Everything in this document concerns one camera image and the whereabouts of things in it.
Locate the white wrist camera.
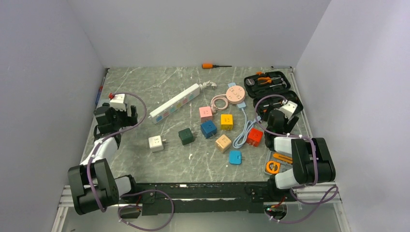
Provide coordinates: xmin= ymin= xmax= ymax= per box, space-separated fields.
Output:
xmin=278 ymin=100 xmax=298 ymax=119
xmin=109 ymin=93 xmax=127 ymax=112

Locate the dark blue cube adapter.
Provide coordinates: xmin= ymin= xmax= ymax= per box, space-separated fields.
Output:
xmin=201 ymin=120 xmax=217 ymax=139

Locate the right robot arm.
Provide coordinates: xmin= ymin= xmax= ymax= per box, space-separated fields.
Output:
xmin=264 ymin=110 xmax=336 ymax=201

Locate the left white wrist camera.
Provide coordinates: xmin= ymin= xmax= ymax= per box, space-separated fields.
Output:
xmin=109 ymin=93 xmax=127 ymax=112

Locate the grey tool tray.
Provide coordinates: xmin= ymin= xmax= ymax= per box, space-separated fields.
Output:
xmin=264 ymin=151 xmax=293 ymax=174

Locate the wooden cube plug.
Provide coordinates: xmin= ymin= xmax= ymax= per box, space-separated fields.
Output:
xmin=215 ymin=134 xmax=232 ymax=153

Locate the orange tape measure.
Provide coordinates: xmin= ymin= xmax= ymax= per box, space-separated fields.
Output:
xmin=265 ymin=160 xmax=281 ymax=174

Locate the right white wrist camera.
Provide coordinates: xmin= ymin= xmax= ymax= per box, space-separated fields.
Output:
xmin=278 ymin=100 xmax=298 ymax=119

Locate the pink plug adapter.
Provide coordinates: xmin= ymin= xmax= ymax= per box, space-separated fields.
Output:
xmin=199 ymin=106 xmax=213 ymax=123

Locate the black tool case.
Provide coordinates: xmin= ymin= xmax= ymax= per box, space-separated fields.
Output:
xmin=244 ymin=71 xmax=304 ymax=121

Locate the red cube adapter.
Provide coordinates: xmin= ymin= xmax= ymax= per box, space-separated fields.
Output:
xmin=246 ymin=128 xmax=264 ymax=147

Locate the small blue plug adapter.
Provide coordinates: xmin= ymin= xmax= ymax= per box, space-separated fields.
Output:
xmin=228 ymin=150 xmax=246 ymax=165

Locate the white cube plug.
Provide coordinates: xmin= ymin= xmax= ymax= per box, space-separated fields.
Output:
xmin=148 ymin=135 xmax=166 ymax=152

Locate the blue red pen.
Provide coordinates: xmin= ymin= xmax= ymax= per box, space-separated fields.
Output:
xmin=95 ymin=77 xmax=105 ymax=106

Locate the green cube plug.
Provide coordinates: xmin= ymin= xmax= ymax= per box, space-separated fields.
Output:
xmin=178 ymin=128 xmax=194 ymax=145

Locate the light blue cable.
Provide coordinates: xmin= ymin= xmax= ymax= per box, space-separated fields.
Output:
xmin=232 ymin=107 xmax=262 ymax=149

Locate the orange handled screwdriver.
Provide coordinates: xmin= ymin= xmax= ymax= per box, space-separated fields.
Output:
xmin=202 ymin=63 xmax=232 ymax=69

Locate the blue power strip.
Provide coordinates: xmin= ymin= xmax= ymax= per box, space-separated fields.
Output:
xmin=226 ymin=83 xmax=246 ymax=109

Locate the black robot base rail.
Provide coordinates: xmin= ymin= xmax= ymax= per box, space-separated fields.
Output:
xmin=119 ymin=179 xmax=295 ymax=216

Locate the pink round plug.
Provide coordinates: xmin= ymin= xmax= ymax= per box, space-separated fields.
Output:
xmin=226 ymin=85 xmax=246 ymax=104

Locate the yellow plug adapter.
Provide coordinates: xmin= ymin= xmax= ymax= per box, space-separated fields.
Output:
xmin=220 ymin=114 xmax=234 ymax=131

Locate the white power strip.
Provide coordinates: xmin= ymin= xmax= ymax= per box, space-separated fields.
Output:
xmin=149 ymin=81 xmax=217 ymax=124

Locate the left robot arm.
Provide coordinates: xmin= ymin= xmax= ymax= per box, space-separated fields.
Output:
xmin=68 ymin=103 xmax=139 ymax=215

